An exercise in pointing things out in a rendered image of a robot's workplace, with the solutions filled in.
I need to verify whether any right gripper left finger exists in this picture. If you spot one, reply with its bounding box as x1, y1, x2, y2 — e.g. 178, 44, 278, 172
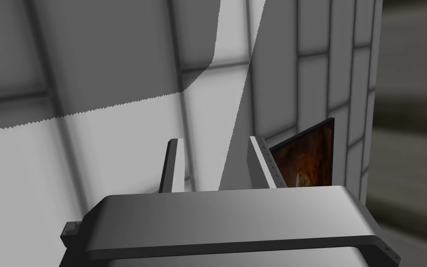
159, 138, 185, 194

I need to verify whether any brown framed wall picture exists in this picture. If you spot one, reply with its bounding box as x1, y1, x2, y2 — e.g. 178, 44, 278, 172
268, 117, 335, 188

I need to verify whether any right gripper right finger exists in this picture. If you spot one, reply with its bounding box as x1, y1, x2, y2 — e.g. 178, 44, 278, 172
247, 136, 287, 190

